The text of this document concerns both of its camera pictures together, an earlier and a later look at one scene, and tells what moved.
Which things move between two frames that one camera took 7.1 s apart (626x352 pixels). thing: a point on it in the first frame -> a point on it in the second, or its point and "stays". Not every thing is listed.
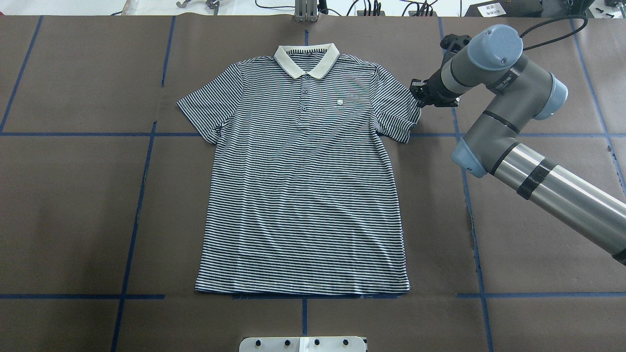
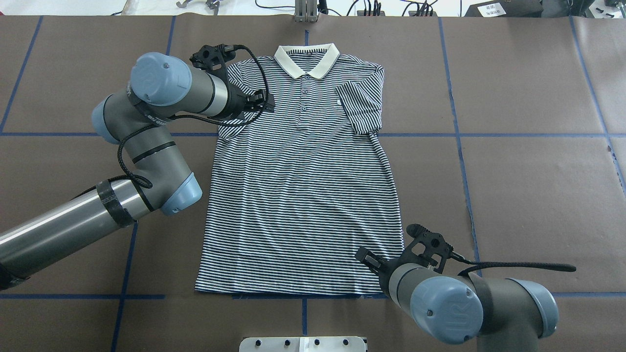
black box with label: (510, 9) stays
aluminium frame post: (305, 11) stays
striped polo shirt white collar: (298, 197) stays
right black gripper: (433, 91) -> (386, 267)
